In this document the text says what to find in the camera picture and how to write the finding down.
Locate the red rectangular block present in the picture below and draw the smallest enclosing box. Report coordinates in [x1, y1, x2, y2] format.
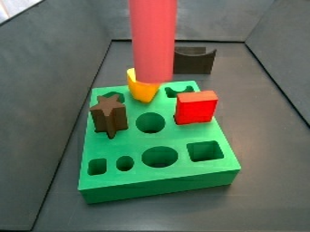
[173, 91, 217, 125]

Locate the yellow pentagon block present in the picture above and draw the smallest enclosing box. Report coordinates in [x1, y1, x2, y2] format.
[127, 68, 160, 103]

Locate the brown star block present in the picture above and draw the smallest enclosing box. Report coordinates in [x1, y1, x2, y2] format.
[89, 94, 128, 139]

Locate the black curved block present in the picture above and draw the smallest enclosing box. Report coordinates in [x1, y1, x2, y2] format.
[173, 46, 216, 74]

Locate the green shape sorter board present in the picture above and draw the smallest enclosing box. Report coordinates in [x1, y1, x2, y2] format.
[77, 81, 240, 204]

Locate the red oval cylinder peg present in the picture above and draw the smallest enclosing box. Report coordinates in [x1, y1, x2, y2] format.
[128, 0, 176, 83]

